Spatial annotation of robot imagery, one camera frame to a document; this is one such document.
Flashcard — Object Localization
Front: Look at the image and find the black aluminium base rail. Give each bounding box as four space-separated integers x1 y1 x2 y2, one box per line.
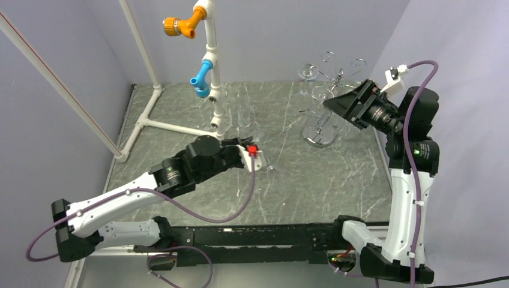
119 222 391 268

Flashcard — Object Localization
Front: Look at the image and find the white PVC pipe frame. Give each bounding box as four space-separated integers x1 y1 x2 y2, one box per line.
119 1 226 162

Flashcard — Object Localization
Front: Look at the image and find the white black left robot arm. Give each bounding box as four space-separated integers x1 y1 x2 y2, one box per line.
52 136 265 262

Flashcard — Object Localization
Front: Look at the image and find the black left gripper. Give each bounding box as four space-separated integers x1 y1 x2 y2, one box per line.
196 137 255 184

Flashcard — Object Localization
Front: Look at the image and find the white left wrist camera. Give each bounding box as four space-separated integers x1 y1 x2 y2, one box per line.
236 145 267 173

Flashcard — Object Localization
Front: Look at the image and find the clear wine glass back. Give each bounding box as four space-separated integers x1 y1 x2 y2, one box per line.
237 92 251 128

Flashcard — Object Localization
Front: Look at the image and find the white diagonal pole red stripe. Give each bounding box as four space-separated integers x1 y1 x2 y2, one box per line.
1 11 128 160

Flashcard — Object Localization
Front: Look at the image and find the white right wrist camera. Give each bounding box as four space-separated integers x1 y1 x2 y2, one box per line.
381 64 409 98

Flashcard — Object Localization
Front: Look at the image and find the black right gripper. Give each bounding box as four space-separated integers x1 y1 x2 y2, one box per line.
323 79 405 136

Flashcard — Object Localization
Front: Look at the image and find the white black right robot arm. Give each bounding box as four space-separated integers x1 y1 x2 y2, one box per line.
323 80 439 284

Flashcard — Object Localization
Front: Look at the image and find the orange pipe nozzle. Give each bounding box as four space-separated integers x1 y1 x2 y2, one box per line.
163 7 208 39

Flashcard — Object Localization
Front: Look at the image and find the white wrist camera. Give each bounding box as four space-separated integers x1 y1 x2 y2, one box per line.
381 64 409 98
236 145 267 173

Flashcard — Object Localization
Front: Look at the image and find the clear wine glass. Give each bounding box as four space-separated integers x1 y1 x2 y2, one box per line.
254 135 295 200
237 92 251 128
312 85 334 125
297 63 319 96

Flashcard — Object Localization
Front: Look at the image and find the blue pipe nozzle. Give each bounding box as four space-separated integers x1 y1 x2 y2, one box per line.
190 60 213 98

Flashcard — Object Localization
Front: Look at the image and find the black cable bottom right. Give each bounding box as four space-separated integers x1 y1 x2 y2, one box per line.
427 276 509 288

